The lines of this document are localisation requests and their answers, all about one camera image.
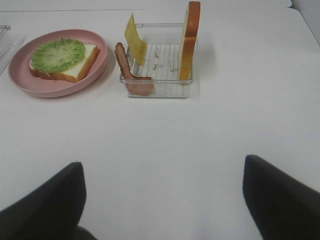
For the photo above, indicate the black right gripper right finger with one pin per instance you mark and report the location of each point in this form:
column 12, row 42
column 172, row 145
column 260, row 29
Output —
column 282, row 207

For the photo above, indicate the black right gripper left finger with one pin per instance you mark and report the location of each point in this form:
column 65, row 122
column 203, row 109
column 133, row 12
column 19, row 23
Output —
column 50, row 212

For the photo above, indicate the bread slice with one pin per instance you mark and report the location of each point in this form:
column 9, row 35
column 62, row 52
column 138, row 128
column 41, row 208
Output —
column 75, row 73
column 188, row 40

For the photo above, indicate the red bacon strip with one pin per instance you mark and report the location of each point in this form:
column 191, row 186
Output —
column 130, row 72

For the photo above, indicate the green lettuce leaf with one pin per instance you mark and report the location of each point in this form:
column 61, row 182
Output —
column 58, row 55

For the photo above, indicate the yellow cheese slice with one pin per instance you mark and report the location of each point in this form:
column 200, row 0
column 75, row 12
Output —
column 137, row 47

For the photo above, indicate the pink round plate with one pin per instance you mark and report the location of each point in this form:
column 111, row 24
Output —
column 19, row 74

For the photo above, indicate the clear left plastic tray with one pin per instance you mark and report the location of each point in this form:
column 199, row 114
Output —
column 10, row 43

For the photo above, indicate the clear plastic tray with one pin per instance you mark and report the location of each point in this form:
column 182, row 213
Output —
column 10, row 43
column 161, row 63

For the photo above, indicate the clear right plastic tray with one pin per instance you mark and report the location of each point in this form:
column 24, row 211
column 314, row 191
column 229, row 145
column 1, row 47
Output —
column 161, row 63

